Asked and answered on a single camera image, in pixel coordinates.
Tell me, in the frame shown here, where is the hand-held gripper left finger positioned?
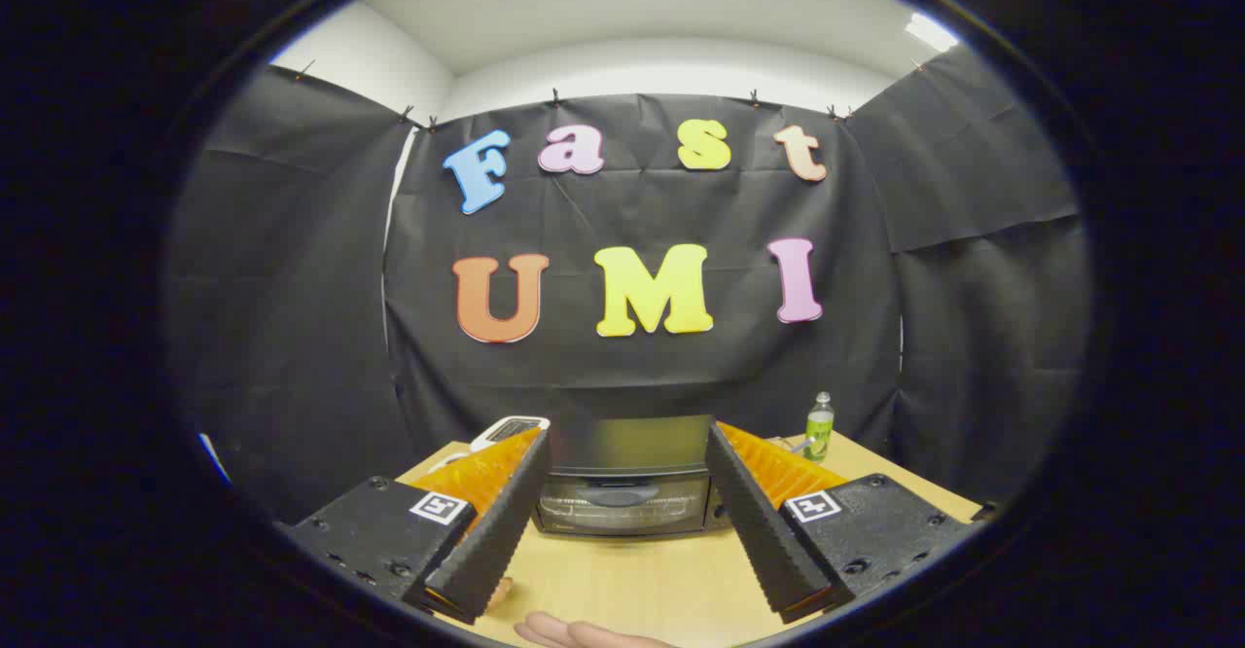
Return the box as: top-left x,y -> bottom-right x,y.
287,426 -> 552,627

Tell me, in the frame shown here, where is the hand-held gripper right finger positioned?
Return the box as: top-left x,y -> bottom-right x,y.
704,421 -> 977,625

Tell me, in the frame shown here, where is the black toaster oven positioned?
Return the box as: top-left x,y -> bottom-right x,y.
533,414 -> 732,538

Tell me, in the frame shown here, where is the white pop-up toaster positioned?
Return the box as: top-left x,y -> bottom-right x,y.
470,415 -> 551,452

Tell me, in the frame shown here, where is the green drink bottle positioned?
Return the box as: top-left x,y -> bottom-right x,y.
803,392 -> 836,463

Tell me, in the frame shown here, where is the row of black cloth clips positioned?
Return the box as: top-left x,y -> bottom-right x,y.
295,57 -> 925,133

